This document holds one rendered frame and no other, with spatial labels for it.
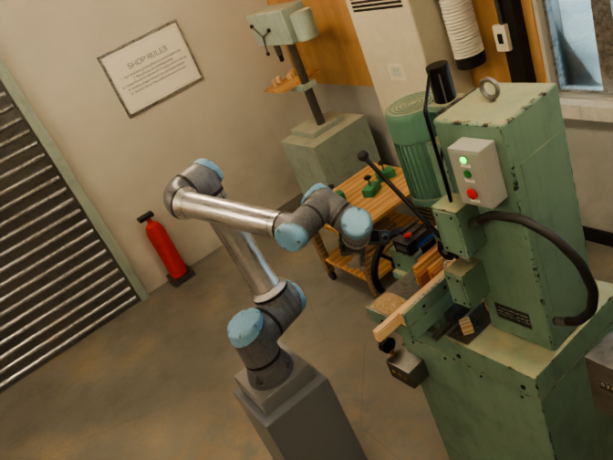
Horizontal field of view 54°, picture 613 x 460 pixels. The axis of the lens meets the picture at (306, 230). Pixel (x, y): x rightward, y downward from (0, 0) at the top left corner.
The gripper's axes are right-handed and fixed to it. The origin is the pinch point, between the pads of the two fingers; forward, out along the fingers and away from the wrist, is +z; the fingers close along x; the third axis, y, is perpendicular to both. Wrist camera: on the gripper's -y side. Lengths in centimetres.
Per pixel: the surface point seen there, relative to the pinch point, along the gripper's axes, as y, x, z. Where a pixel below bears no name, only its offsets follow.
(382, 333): -2.7, 30.6, -15.8
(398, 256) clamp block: -13.5, 2.3, 7.2
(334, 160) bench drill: -1, -107, 183
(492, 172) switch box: -29, 0, -67
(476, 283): -30.0, 20.4, -30.9
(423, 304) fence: -16.6, 22.8, -14.8
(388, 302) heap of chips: -6.4, 20.1, -7.1
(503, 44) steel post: -84, -106, 56
